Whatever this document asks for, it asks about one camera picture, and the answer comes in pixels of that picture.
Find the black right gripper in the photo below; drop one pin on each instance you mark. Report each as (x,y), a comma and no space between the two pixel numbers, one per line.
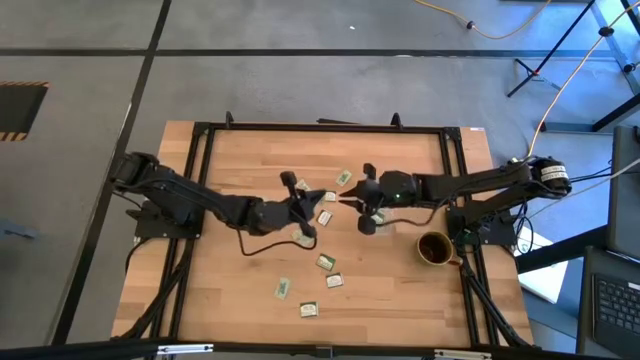
(374,196)

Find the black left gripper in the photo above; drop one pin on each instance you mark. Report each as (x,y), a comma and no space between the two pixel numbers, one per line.
(295,207)

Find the green white truvia packet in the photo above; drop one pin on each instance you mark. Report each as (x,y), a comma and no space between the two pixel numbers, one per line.
(325,262)
(334,280)
(331,196)
(309,309)
(324,217)

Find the pale green sugar packet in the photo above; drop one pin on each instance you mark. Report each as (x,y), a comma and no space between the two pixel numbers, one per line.
(300,239)
(344,177)
(379,218)
(302,185)
(282,288)

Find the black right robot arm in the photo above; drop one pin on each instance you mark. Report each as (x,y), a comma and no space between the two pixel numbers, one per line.
(475,185)

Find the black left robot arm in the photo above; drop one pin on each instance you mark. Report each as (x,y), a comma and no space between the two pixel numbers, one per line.
(200,197)

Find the clear plastic bin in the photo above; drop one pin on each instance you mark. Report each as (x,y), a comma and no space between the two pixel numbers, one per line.
(387,226)

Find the olive green ceramic mug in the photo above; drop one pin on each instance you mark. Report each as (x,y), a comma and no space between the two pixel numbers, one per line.
(437,249)

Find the white sheet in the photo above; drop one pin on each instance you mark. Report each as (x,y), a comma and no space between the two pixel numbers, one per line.
(545,280)

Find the black desk brace bar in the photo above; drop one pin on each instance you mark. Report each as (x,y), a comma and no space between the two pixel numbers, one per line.
(560,250)

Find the black standing desk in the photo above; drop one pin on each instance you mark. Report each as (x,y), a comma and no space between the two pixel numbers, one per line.
(550,50)

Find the grey monitor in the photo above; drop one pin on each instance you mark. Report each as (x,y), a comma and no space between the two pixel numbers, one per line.
(625,200)

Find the black rig beam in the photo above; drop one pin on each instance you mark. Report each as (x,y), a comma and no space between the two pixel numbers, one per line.
(75,350)

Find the laptop keyboard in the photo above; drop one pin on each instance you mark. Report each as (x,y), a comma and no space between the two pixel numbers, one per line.
(617,310)

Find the black floor hatch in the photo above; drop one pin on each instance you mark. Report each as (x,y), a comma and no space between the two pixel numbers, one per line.
(20,107)

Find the black aluminium table frame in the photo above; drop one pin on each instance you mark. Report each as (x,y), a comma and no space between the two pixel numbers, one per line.
(325,128)

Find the silver metal bracket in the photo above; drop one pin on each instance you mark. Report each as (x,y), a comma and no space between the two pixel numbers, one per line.
(462,355)
(185,349)

